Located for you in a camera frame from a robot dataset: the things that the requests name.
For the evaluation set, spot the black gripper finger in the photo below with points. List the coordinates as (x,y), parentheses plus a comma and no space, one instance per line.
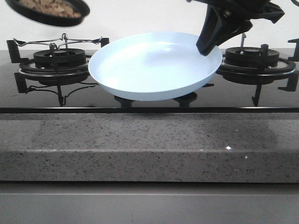
(230,30)
(209,36)

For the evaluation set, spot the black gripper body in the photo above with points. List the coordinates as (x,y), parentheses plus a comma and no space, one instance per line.
(250,9)

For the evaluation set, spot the light blue plate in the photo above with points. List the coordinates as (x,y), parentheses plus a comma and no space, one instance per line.
(153,66)

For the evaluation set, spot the brown meat pieces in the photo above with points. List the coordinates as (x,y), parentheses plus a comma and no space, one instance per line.
(52,7)

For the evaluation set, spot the black pan with green handle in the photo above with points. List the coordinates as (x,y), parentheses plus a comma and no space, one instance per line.
(78,5)

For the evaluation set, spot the black empty burner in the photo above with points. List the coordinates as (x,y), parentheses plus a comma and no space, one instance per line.
(249,57)

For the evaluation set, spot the black glass gas cooktop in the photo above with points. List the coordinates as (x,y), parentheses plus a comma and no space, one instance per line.
(218,95)

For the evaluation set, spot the black empty burner grate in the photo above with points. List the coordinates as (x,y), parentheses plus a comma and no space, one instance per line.
(257,67)

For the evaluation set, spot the black burner under pan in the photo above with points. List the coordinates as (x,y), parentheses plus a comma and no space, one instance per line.
(64,58)

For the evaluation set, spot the black pan support grate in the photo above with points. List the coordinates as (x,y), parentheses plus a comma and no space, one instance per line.
(31,78)

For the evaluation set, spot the metal wire trivet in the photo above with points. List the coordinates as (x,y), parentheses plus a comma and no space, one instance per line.
(64,40)

